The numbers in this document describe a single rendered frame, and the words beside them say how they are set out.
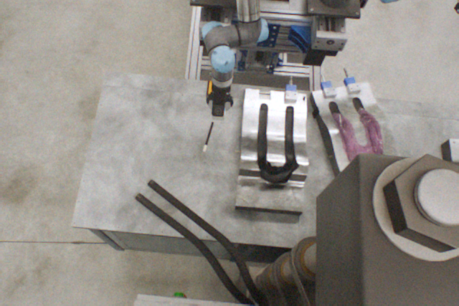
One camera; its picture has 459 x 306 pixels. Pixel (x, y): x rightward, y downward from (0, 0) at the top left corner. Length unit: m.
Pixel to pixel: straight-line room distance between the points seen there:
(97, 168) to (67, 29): 1.60
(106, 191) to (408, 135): 1.29
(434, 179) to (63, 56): 2.81
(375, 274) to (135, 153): 1.42
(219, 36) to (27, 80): 1.85
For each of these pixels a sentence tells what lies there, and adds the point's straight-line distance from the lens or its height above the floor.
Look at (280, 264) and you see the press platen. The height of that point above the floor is 1.29.
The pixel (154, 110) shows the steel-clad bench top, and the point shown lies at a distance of 1.86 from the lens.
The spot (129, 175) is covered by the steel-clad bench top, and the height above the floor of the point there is 0.80.
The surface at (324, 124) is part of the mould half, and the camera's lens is 1.81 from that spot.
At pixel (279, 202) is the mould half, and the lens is 1.67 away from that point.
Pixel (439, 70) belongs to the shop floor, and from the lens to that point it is 3.32.
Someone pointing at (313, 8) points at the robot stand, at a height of 1.04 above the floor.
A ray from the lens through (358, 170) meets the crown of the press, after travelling 0.50.
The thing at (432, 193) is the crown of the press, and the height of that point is 2.06.
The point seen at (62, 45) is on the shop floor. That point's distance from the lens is 3.14.
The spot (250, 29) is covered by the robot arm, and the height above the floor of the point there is 1.29.
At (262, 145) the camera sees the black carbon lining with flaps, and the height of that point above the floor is 0.90.
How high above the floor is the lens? 2.45
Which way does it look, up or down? 68 degrees down
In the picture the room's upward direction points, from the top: 6 degrees clockwise
